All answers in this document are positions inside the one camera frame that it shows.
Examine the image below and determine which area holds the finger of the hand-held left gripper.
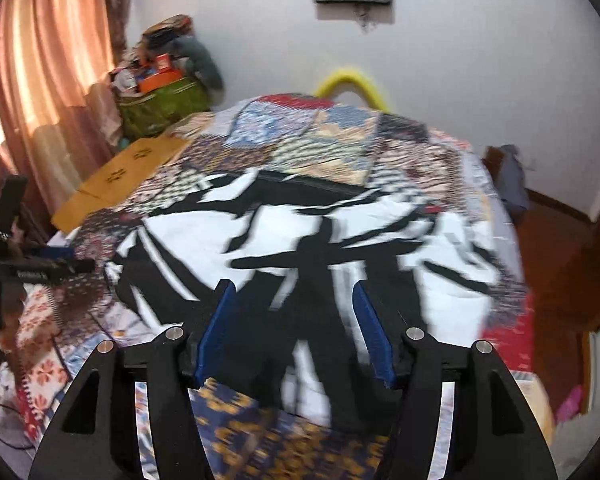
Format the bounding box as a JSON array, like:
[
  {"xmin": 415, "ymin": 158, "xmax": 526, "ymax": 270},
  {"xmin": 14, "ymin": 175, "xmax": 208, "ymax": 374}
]
[
  {"xmin": 44, "ymin": 258, "xmax": 97, "ymax": 282},
  {"xmin": 32, "ymin": 245, "xmax": 77, "ymax": 260}
]

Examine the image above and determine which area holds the pink cloth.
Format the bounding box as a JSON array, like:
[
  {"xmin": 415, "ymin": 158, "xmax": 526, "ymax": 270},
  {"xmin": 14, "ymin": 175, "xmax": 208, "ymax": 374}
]
[{"xmin": 554, "ymin": 384, "xmax": 587, "ymax": 427}]

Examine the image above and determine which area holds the black and white patterned shirt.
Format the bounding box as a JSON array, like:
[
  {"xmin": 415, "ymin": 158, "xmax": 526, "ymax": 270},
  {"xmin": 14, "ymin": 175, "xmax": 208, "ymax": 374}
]
[{"xmin": 102, "ymin": 169, "xmax": 512, "ymax": 435}]

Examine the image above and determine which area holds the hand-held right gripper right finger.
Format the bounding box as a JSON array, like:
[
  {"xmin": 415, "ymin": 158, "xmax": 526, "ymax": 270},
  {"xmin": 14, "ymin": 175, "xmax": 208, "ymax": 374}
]
[{"xmin": 352, "ymin": 282, "xmax": 562, "ymax": 480}]

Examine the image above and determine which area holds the yellow foam tube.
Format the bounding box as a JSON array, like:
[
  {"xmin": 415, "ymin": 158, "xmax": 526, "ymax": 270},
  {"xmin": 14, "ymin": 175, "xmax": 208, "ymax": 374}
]
[{"xmin": 312, "ymin": 65, "xmax": 389, "ymax": 112}]

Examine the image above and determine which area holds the pink curtain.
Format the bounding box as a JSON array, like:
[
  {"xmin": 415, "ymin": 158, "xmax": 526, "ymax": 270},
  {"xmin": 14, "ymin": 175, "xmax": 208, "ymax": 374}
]
[{"xmin": 0, "ymin": 0, "xmax": 123, "ymax": 223}]

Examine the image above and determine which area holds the pile of mixed clutter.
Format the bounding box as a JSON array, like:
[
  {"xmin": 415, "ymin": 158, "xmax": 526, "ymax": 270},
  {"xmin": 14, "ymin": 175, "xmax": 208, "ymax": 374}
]
[{"xmin": 107, "ymin": 12, "xmax": 197, "ymax": 97}]

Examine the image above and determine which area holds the bamboo lap desk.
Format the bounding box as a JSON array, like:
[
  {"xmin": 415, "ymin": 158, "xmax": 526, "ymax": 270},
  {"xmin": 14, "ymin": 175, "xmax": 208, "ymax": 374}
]
[{"xmin": 50, "ymin": 135, "xmax": 194, "ymax": 234}]

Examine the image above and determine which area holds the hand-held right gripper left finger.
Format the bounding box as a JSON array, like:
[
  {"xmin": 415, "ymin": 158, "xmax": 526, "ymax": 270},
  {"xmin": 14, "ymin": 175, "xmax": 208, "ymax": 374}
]
[{"xmin": 27, "ymin": 279, "xmax": 238, "ymax": 480}]

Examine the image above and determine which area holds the green storage bag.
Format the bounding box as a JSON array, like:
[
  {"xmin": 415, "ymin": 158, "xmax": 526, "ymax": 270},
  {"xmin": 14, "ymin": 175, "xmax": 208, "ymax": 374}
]
[{"xmin": 117, "ymin": 77, "xmax": 214, "ymax": 142}]

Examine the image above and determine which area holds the brown patterned curtain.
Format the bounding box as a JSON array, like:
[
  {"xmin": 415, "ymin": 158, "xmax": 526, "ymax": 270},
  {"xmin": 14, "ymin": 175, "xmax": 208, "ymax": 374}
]
[{"xmin": 102, "ymin": 0, "xmax": 135, "ymax": 92}]

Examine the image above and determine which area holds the blue orange patterned cloth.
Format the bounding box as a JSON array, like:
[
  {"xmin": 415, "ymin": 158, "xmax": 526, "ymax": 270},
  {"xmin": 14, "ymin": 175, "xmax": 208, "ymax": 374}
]
[{"xmin": 187, "ymin": 375, "xmax": 398, "ymax": 480}]

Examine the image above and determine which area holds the grey bag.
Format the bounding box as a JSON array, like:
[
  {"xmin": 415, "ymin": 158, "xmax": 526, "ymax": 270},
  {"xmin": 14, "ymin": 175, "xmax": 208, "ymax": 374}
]
[{"xmin": 494, "ymin": 144, "xmax": 532, "ymax": 217}]

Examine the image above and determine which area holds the grey cloth bundle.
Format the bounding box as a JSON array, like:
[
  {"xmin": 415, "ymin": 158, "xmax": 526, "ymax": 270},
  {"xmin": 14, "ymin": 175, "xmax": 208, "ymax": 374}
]
[{"xmin": 172, "ymin": 35, "xmax": 226, "ymax": 89}]

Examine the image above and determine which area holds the person's left forearm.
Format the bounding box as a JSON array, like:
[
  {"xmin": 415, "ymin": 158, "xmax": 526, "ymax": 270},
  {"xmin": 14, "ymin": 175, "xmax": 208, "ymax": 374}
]
[{"xmin": 0, "ymin": 174, "xmax": 29, "ymax": 235}]

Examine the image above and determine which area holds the black monitor cable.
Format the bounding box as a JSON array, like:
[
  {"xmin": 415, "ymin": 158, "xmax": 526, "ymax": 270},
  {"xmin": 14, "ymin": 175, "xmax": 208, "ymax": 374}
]
[{"xmin": 352, "ymin": 2, "xmax": 377, "ymax": 30}]

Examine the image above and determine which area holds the orange box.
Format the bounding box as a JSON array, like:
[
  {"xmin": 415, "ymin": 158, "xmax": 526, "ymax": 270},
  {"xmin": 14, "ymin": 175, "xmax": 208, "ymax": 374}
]
[{"xmin": 138, "ymin": 66, "xmax": 184, "ymax": 95}]

